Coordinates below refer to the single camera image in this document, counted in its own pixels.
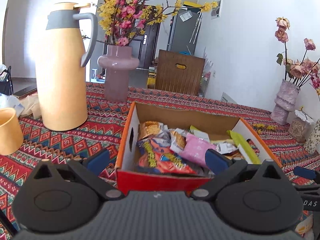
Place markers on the dried pink roses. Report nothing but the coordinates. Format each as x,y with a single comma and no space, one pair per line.
300,56

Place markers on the brown wooden chair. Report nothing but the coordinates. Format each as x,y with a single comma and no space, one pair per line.
179,73

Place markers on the green snack packet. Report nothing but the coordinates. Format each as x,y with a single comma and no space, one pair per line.
244,148

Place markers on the patterned red tablecloth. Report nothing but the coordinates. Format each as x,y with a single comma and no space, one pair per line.
104,128

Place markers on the orange cardboard snack box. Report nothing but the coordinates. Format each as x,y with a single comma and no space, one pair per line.
216,126

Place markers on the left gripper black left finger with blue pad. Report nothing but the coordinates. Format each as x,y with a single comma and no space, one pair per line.
87,173

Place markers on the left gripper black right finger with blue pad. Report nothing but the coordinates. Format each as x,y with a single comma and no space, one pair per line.
225,170

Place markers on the white blue plastic bag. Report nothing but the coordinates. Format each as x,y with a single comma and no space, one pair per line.
11,102

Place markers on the floral white small vase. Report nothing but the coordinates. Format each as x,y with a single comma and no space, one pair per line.
313,140

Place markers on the large colourful chip bag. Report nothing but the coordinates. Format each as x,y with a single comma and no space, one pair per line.
158,158

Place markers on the yellow thermos jug grey handle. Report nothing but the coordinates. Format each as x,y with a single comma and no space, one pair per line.
65,49

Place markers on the pink glass vase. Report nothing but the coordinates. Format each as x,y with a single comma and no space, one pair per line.
117,62

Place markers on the yellow ceramic mug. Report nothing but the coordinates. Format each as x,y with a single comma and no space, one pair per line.
11,137

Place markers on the grey refrigerator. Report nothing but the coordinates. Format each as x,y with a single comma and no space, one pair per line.
183,28

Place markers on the textured pink ceramic vase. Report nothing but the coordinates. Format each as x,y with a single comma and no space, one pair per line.
285,102

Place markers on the pink snack packet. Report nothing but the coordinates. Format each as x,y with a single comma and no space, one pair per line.
195,150

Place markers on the dark entrance door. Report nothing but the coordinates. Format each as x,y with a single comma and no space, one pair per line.
144,46

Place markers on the pink yellow artificial flowers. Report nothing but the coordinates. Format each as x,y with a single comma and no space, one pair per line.
124,20

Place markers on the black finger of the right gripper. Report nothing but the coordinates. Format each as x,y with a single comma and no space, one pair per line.
308,193

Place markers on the cracker snack packet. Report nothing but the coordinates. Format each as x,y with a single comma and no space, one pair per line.
150,128

